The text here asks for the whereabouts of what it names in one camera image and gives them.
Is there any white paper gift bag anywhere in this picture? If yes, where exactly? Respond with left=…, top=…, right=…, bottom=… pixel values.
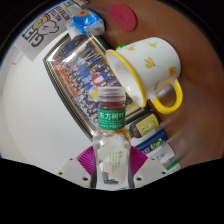
left=21, top=5, right=76, bottom=62

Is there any framed group picture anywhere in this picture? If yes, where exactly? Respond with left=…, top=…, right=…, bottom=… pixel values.
left=43, top=33, right=151, bottom=140

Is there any dark brown pump bottle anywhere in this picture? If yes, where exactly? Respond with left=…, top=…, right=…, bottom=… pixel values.
left=128, top=111, right=162, bottom=138

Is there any flat round red coaster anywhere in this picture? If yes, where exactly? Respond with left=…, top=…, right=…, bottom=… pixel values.
left=109, top=3, right=138, bottom=32

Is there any white yellow-rimmed enamel mug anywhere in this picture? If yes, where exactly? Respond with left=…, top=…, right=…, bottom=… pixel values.
left=105, top=36, right=184, bottom=115

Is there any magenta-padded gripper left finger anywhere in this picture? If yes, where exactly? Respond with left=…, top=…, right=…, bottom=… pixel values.
left=55, top=145, right=98, bottom=189

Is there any blue tissue pack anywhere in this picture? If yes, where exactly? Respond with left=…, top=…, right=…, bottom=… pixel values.
left=66, top=8, right=105, bottom=40

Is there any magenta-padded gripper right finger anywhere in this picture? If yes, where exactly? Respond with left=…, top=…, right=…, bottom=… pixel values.
left=129, top=145, right=169, bottom=189

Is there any clear green-labelled drink bottle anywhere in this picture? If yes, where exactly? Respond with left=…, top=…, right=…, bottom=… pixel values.
left=92, top=85, right=133, bottom=191

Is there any white lotion bottle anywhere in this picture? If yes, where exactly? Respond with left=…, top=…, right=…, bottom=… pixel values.
left=146, top=143, right=176, bottom=164

